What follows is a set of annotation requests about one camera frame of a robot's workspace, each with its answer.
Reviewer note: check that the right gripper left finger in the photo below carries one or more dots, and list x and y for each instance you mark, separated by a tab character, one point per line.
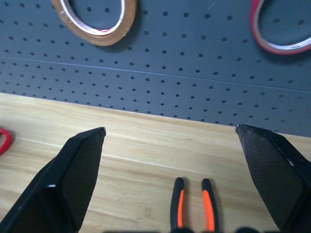
70	174

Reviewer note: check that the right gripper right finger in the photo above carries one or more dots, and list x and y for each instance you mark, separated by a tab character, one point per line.
274	174

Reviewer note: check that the orange and black pliers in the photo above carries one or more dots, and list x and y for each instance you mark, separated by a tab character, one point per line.
180	206

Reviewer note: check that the yellowish tan tape roll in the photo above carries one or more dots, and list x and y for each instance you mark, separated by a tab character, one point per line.
102	39

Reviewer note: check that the red tape roll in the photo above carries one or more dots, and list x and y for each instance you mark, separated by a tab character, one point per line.
254	29

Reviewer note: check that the grey perforated pegboard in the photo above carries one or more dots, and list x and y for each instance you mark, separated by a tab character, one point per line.
170	60

